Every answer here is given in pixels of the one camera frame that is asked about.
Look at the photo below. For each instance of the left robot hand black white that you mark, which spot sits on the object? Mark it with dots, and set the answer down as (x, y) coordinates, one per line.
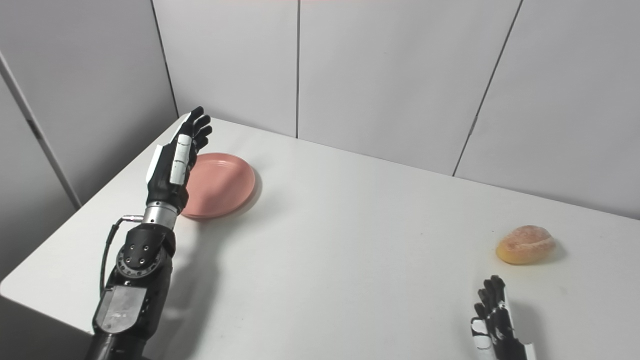
(172, 165)

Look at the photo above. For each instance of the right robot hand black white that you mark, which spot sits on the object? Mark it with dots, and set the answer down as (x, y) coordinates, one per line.
(497, 325)

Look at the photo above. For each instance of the pink round plate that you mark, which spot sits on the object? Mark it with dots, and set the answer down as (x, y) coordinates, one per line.
(222, 186)

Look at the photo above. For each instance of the bread roll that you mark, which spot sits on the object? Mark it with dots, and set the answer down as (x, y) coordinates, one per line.
(526, 244)

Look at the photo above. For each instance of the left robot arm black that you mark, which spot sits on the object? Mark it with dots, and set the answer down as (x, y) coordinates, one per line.
(135, 285)

